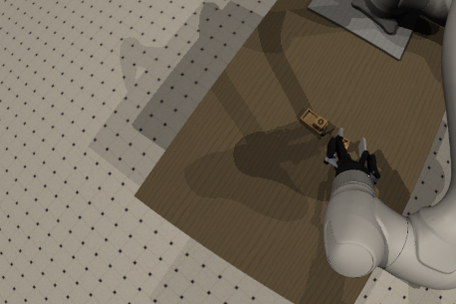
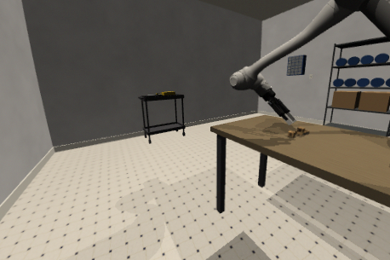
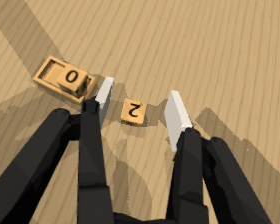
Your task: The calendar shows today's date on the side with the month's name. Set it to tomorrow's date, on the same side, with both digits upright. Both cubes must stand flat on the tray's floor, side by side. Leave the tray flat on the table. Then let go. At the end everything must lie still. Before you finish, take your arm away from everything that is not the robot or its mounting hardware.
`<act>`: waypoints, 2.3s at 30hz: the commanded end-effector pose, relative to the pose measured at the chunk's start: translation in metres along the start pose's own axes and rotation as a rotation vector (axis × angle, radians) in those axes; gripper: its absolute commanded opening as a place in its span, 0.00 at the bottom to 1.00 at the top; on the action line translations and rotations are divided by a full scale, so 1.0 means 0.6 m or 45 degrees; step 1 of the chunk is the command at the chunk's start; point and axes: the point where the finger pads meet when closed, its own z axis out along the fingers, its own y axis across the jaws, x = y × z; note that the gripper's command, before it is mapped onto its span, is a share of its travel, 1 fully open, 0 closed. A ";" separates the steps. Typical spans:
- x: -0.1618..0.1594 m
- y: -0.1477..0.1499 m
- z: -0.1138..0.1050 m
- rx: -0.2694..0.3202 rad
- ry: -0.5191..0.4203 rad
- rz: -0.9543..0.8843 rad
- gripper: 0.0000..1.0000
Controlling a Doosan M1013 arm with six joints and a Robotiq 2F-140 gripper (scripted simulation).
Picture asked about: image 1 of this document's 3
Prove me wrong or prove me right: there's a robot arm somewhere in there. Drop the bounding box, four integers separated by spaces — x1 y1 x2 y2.
323 0 456 290

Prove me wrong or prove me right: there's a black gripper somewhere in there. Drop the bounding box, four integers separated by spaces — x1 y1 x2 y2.
324 128 380 184

